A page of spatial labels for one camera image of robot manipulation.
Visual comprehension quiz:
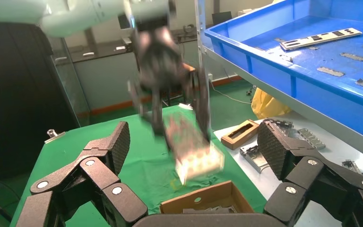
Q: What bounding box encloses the grey metal shelf rack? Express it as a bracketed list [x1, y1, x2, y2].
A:
[195, 0, 363, 165]

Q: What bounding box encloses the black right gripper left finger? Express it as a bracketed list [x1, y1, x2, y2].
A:
[15, 121, 148, 227]

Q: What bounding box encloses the silver metal IO shield plate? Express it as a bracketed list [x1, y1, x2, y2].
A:
[205, 205, 238, 214]
[280, 27, 363, 52]
[165, 113, 225, 186]

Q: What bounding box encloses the small silver metal strip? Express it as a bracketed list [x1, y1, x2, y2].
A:
[341, 159, 362, 175]

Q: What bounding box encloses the yellow top black stool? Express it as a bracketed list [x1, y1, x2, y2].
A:
[160, 62, 198, 109]

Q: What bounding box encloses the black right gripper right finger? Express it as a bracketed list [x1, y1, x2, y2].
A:
[257, 120, 363, 227]

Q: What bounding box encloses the black cable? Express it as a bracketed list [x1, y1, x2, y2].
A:
[0, 163, 22, 220]

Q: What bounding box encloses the yellow plastic bag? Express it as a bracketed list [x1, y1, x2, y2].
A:
[251, 87, 292, 120]

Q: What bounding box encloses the green table cloth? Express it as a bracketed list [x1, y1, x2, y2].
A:
[9, 105, 267, 227]

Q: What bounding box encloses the blue plastic tray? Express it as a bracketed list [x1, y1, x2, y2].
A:
[205, 0, 363, 146]

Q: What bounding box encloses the square metal bracket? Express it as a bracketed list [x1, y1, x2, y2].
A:
[240, 144, 270, 174]

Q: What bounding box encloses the grey background workbench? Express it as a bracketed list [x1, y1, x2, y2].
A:
[65, 28, 201, 110]

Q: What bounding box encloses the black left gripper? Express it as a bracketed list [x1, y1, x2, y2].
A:
[128, 25, 213, 151]

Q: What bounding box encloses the angled metal bracket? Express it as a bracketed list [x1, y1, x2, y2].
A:
[297, 128, 326, 150]

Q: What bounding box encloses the small black monitor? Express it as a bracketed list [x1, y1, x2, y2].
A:
[212, 11, 233, 26]

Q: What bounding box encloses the slotted metal bracket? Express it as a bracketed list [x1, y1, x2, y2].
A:
[263, 118, 295, 132]

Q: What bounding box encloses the white floor cable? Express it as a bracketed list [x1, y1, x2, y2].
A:
[211, 82, 252, 105]

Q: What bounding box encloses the brown cardboard box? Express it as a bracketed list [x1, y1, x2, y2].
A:
[160, 181, 255, 215]

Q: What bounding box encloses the brown cardboard frame block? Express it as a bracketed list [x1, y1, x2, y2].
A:
[220, 120, 260, 151]

